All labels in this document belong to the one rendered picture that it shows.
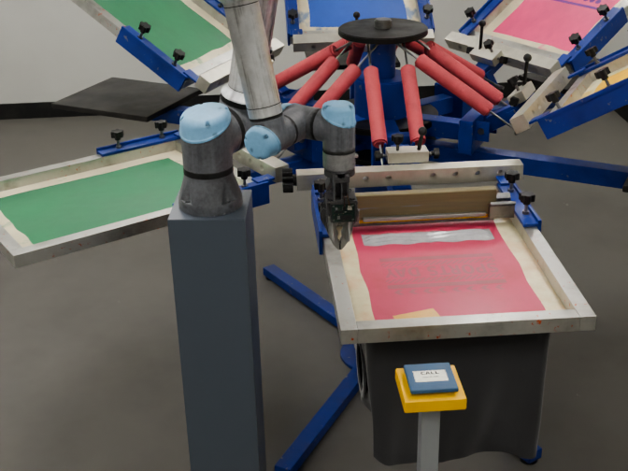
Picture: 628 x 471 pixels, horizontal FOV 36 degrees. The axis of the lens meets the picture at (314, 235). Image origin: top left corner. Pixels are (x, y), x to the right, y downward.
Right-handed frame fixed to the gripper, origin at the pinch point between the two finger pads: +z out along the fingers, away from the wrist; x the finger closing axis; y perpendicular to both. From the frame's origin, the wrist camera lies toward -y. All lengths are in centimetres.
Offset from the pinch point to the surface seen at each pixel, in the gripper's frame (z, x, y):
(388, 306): 14.2, 10.9, 7.2
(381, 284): 14.1, 10.9, -4.3
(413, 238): 13.3, 23.0, -28.5
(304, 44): -6, 3, -176
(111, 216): 14, -62, -55
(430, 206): 7.7, 29.0, -36.9
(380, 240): 13.4, 14.0, -28.6
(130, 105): 13, -67, -165
